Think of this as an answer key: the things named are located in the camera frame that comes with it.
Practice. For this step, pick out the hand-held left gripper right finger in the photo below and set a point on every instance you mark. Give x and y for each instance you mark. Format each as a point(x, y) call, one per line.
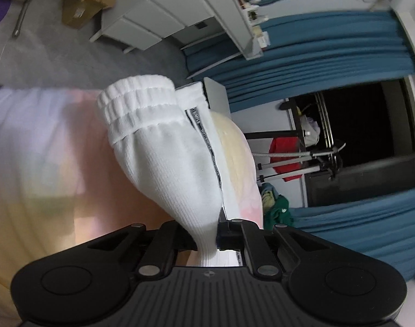
point(229, 236)

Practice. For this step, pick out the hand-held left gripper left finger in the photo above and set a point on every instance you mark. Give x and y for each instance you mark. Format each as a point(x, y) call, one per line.
point(180, 238)

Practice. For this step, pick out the white sweatpants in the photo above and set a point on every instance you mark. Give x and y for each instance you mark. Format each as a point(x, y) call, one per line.
point(160, 153)

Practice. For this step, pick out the green garment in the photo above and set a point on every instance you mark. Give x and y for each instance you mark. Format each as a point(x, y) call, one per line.
point(279, 213)

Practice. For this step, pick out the silver tripod stand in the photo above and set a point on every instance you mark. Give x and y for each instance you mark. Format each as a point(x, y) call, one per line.
point(296, 156)

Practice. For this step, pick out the red cloth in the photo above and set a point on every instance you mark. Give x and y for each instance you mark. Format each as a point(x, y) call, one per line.
point(284, 146)

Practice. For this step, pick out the blue curtain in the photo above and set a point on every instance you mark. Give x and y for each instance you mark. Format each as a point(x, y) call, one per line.
point(364, 228)
point(296, 58)

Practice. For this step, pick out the pastel tie-dye bed blanket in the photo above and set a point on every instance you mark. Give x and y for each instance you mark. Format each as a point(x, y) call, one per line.
point(57, 177)

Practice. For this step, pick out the dark window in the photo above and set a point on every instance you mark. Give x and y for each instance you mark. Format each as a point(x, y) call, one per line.
point(364, 126)

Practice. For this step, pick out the small white box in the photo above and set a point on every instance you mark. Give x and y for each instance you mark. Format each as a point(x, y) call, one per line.
point(263, 39)

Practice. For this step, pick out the white dressing table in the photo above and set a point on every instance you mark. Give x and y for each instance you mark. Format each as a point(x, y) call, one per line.
point(153, 17)

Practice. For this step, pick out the cardboard box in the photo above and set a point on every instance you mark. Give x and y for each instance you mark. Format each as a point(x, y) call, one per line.
point(81, 3)

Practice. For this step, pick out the black rack frame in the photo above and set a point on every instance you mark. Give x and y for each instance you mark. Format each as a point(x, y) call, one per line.
point(296, 122)

